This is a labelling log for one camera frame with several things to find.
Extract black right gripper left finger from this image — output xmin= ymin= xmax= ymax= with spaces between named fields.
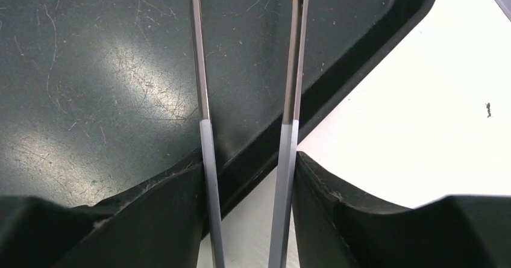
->
xmin=1 ymin=162 xmax=205 ymax=267

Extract black serving tray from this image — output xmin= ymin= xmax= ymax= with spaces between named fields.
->
xmin=1 ymin=0 xmax=435 ymax=214

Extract metal serving tongs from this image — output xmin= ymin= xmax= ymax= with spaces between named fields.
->
xmin=191 ymin=0 xmax=310 ymax=267

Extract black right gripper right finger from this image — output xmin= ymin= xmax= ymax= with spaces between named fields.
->
xmin=292 ymin=152 xmax=510 ymax=267

